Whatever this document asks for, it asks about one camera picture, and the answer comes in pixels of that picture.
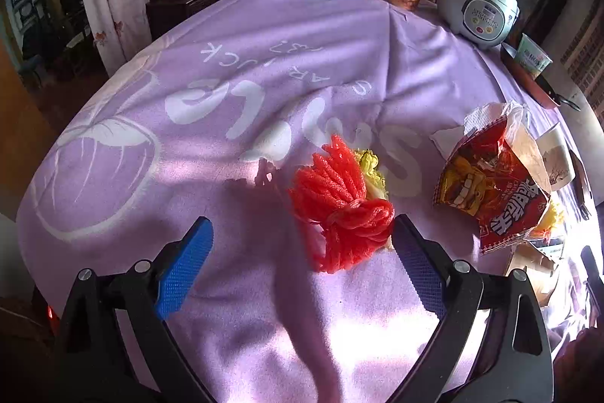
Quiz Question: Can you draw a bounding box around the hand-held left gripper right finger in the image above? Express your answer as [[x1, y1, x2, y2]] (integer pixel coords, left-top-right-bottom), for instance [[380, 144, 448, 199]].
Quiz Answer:
[[393, 214, 554, 403]]

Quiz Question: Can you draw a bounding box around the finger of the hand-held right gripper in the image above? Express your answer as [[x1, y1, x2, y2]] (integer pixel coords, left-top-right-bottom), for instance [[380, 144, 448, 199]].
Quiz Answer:
[[581, 245, 604, 290]]

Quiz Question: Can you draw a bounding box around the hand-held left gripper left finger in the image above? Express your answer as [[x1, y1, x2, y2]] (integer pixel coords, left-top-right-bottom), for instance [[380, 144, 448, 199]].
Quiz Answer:
[[52, 216, 215, 403]]

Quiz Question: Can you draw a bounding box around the napa cabbage leaf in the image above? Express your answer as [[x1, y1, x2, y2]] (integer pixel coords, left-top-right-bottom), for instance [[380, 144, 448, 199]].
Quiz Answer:
[[533, 198, 567, 241], [354, 148, 394, 253]]

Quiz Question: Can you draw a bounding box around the red snack packet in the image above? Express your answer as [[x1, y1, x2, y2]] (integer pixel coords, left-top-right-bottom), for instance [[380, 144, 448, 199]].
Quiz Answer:
[[434, 120, 550, 255]]

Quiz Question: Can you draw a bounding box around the red mesh net bag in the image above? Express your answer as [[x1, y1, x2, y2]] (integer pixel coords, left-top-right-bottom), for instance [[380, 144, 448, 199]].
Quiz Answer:
[[289, 135, 394, 274]]

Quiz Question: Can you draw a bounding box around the flattened cardboard box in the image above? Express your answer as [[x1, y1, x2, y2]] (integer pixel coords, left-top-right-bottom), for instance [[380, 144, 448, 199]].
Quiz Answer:
[[505, 238, 567, 304]]

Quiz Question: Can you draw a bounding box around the white paper cup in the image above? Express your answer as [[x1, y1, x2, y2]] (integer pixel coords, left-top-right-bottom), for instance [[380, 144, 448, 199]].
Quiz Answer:
[[535, 124, 576, 191]]

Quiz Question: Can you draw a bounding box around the white paper tissue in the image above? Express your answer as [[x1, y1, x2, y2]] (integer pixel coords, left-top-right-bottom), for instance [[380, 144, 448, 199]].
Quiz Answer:
[[430, 102, 527, 161]]

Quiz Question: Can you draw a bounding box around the red frying pan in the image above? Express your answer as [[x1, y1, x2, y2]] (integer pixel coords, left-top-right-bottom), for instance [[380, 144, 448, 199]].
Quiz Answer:
[[500, 42, 582, 111]]

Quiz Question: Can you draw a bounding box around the purple printed blanket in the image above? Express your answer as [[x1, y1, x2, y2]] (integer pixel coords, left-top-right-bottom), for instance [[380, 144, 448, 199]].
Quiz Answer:
[[16, 0, 595, 403]]

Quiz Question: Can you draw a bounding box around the wooden door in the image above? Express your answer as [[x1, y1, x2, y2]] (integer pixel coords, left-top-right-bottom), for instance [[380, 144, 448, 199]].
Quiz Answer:
[[0, 39, 57, 219]]

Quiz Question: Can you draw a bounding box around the green instant noodle cup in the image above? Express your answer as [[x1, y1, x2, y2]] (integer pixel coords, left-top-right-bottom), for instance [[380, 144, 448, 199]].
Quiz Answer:
[[515, 33, 553, 80]]

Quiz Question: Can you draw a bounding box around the dark wooden cabinet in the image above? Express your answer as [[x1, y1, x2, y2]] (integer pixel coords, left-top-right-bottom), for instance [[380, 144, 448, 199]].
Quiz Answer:
[[146, 0, 265, 40]]

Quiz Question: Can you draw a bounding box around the grey rice cooker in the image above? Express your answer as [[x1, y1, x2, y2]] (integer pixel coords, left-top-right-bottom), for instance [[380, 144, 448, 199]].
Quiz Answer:
[[439, 0, 521, 51]]

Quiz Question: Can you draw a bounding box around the brown handled tool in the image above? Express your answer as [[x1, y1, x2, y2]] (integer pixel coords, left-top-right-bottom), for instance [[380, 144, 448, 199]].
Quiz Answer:
[[569, 149, 592, 221]]

